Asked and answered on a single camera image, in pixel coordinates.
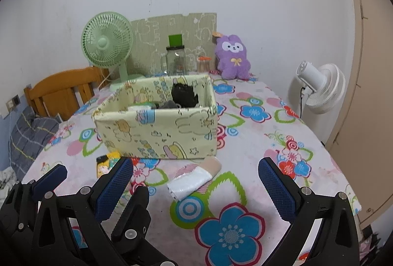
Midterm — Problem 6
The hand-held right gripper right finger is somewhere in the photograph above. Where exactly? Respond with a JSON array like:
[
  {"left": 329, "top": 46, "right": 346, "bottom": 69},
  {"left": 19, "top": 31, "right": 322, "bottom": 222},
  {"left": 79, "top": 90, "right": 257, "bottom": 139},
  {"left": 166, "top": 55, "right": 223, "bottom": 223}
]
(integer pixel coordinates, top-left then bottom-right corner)
[{"left": 257, "top": 157, "right": 361, "bottom": 266}]

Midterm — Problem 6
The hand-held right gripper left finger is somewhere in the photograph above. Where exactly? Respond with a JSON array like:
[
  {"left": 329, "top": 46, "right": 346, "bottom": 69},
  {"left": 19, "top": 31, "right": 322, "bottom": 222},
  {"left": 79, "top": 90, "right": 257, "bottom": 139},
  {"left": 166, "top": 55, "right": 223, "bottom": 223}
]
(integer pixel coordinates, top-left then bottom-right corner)
[{"left": 31, "top": 156, "right": 175, "bottom": 266}]

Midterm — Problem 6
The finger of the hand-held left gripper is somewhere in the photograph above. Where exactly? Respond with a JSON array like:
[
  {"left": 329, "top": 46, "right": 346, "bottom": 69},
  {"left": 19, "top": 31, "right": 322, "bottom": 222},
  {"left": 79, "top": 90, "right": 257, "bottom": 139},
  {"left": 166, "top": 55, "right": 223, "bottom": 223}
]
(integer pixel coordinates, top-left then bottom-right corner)
[
  {"left": 111, "top": 185, "right": 151, "bottom": 254},
  {"left": 29, "top": 163, "right": 68, "bottom": 202}
]

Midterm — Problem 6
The white roll beige core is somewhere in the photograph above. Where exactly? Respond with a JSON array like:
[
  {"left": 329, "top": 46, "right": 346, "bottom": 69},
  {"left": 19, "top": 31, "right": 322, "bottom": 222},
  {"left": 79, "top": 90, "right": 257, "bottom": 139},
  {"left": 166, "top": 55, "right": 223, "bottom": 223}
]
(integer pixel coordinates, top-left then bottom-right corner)
[{"left": 167, "top": 156, "right": 222, "bottom": 201}]

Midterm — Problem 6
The yellow printed fabric storage box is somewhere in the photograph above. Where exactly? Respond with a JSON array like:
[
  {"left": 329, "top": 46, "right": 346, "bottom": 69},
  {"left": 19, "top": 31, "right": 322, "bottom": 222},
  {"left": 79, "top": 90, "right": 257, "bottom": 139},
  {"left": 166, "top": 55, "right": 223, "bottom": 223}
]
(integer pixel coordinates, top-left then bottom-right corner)
[{"left": 93, "top": 74, "right": 219, "bottom": 160}]

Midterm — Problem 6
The yellow black packet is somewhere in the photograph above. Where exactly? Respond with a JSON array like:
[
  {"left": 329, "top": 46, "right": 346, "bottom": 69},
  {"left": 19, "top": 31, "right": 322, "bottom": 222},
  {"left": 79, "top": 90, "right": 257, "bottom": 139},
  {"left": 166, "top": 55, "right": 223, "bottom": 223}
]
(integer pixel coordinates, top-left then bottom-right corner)
[{"left": 96, "top": 152, "right": 121, "bottom": 179}]

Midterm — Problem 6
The white crumpled cloth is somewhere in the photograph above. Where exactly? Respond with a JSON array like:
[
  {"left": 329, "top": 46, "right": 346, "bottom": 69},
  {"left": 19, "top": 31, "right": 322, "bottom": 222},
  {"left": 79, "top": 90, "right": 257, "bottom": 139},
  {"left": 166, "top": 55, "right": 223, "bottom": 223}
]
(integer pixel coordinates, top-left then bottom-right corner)
[{"left": 0, "top": 166, "right": 17, "bottom": 196}]

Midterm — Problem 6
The grey plaid bedding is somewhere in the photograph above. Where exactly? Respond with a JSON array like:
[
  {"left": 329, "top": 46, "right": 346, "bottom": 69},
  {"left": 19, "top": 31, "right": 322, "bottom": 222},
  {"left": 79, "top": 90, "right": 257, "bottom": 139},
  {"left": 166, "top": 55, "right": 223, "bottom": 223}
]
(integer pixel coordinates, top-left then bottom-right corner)
[{"left": 9, "top": 106, "right": 62, "bottom": 173}]

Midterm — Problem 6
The black cloth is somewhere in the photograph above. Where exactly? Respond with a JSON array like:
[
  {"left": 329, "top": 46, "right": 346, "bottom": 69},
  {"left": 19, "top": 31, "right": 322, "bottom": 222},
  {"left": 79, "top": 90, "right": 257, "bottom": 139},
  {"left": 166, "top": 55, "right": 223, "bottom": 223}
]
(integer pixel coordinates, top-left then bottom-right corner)
[{"left": 170, "top": 82, "right": 200, "bottom": 107}]

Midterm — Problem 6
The white standing fan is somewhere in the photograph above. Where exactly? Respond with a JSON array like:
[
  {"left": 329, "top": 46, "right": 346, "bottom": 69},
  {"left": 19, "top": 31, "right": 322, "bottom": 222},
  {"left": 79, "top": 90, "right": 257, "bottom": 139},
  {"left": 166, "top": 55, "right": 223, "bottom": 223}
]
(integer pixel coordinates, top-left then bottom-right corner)
[{"left": 295, "top": 60, "right": 346, "bottom": 115}]

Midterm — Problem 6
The beige cabinet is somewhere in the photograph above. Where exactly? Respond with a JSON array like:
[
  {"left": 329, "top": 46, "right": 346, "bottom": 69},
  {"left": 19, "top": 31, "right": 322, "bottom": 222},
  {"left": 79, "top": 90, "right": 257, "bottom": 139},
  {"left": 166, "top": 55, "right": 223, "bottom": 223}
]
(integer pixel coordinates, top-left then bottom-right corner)
[{"left": 325, "top": 0, "right": 393, "bottom": 224}]

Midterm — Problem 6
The purple plush bunny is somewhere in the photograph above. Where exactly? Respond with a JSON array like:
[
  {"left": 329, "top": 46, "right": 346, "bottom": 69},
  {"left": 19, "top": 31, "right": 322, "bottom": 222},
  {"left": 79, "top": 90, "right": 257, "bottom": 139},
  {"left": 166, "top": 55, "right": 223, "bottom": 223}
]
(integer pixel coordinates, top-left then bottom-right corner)
[{"left": 214, "top": 34, "right": 252, "bottom": 80}]

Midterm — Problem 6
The glass jar with green lid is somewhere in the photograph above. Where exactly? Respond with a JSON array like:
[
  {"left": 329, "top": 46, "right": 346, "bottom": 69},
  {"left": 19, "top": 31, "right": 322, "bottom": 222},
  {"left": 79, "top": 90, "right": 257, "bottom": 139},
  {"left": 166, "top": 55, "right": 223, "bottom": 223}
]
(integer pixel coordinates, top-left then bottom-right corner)
[{"left": 160, "top": 34, "right": 188, "bottom": 76}]

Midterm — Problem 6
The toothpick holder with orange lid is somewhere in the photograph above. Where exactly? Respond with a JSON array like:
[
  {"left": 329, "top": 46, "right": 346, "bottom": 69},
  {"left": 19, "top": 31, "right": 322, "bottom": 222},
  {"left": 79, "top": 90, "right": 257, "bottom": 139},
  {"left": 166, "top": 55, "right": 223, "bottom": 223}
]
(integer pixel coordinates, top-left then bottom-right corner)
[{"left": 197, "top": 56, "right": 212, "bottom": 73}]

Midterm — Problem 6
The green desk fan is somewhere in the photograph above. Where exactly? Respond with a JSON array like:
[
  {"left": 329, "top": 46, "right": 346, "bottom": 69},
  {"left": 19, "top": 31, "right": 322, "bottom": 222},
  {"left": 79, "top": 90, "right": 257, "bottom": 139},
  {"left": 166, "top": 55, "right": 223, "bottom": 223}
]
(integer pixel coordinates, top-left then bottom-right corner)
[{"left": 81, "top": 11, "right": 145, "bottom": 92}]

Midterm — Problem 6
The green printed board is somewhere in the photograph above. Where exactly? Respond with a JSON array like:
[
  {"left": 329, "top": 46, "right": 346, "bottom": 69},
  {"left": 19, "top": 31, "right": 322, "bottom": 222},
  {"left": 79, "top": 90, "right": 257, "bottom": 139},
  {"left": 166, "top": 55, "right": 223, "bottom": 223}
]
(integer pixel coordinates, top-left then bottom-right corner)
[{"left": 130, "top": 11, "right": 218, "bottom": 75}]

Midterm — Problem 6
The wall socket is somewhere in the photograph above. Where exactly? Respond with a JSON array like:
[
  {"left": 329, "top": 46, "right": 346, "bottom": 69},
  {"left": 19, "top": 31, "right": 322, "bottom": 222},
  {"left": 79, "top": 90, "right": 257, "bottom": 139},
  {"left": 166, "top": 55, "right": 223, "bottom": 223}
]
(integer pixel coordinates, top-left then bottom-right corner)
[{"left": 6, "top": 94, "right": 20, "bottom": 110}]

